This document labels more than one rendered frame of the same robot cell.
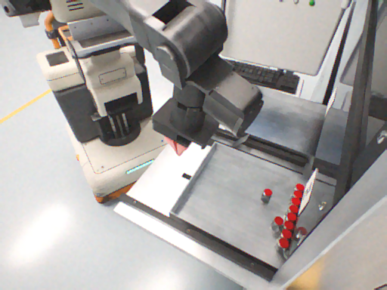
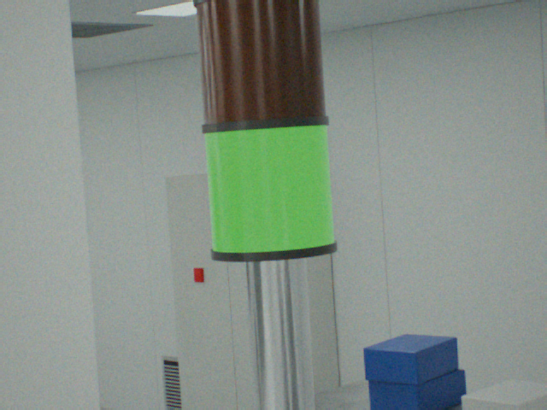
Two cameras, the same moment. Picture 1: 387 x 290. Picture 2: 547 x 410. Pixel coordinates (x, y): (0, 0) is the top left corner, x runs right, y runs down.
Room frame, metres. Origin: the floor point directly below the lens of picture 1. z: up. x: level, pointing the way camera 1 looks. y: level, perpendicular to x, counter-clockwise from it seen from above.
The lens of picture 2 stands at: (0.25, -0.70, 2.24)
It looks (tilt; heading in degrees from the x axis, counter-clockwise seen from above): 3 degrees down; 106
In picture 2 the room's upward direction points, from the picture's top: 4 degrees counter-clockwise
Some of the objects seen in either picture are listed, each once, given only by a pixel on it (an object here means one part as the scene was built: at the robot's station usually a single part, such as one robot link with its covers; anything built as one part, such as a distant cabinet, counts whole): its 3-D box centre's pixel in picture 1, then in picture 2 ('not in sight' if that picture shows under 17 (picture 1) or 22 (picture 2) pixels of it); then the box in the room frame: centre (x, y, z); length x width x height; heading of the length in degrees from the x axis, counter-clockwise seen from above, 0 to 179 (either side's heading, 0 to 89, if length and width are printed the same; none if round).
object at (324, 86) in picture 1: (322, 91); not in sight; (1.01, -0.64, 0.73); 1.98 x 0.01 x 0.25; 152
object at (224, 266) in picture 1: (249, 154); not in sight; (0.49, -0.17, 0.87); 0.70 x 0.48 x 0.02; 152
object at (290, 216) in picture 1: (289, 217); not in sight; (0.26, -0.23, 0.91); 0.18 x 0.02 x 0.05; 151
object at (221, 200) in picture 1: (254, 202); not in sight; (0.30, -0.15, 0.90); 0.34 x 0.26 x 0.04; 62
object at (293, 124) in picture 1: (287, 121); not in sight; (0.60, -0.32, 0.90); 0.34 x 0.26 x 0.04; 62
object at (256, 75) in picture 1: (255, 73); not in sight; (1.03, -0.29, 0.82); 0.40 x 0.14 x 0.02; 65
